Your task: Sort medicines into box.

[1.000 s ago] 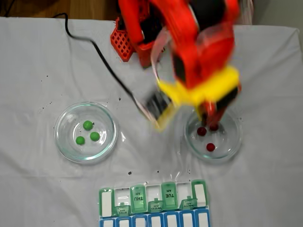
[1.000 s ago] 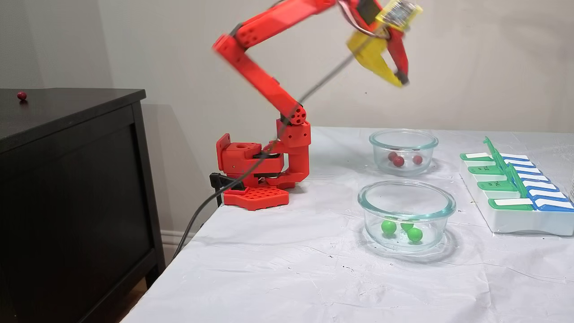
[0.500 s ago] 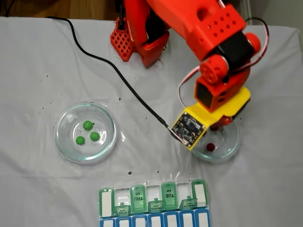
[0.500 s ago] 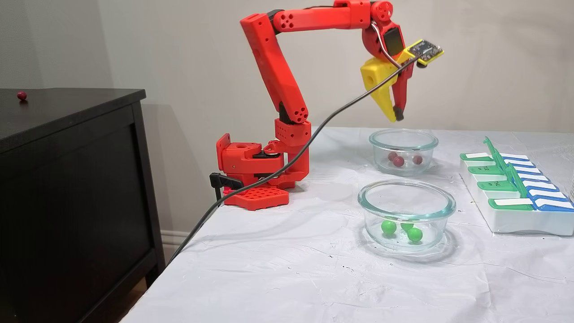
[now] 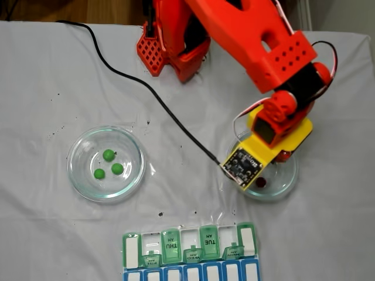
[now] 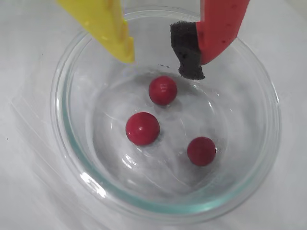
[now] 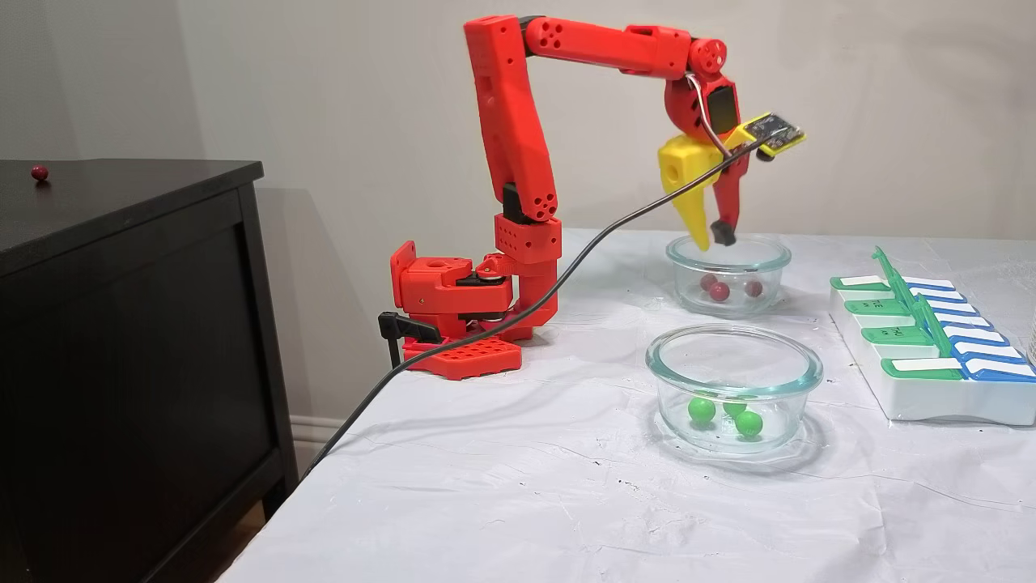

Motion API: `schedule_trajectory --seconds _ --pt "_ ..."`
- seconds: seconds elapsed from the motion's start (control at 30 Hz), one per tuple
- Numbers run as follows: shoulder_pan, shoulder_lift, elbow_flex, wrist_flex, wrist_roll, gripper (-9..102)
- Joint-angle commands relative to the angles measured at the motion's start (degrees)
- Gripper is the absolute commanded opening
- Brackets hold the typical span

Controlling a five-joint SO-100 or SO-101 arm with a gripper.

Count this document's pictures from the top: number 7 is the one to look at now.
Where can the red candy ball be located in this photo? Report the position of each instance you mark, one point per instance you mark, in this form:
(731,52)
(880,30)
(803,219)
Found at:
(707,280)
(719,292)
(753,288)
(40,172)

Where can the green candy ball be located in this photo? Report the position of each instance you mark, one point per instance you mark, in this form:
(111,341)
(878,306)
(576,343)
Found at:
(702,410)
(735,407)
(749,423)

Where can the weekly pill organizer box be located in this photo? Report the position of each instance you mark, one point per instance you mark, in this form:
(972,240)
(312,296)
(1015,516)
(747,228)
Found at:
(931,397)

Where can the small clear glass bowl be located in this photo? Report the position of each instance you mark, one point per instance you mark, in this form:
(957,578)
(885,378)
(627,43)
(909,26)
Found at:
(728,251)

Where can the large clear glass bowl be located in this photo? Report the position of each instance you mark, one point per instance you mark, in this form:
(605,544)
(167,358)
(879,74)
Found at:
(732,356)

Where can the black table clamp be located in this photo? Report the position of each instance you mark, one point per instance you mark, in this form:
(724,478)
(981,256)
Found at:
(405,326)

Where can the white plastic table cover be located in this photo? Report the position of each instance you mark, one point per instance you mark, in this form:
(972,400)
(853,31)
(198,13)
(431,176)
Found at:
(526,502)

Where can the black wooden cabinet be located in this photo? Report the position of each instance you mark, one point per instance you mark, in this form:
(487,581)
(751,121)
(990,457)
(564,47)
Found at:
(121,364)

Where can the camera board on yellow mount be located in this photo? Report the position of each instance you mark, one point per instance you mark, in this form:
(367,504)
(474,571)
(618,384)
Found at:
(773,131)

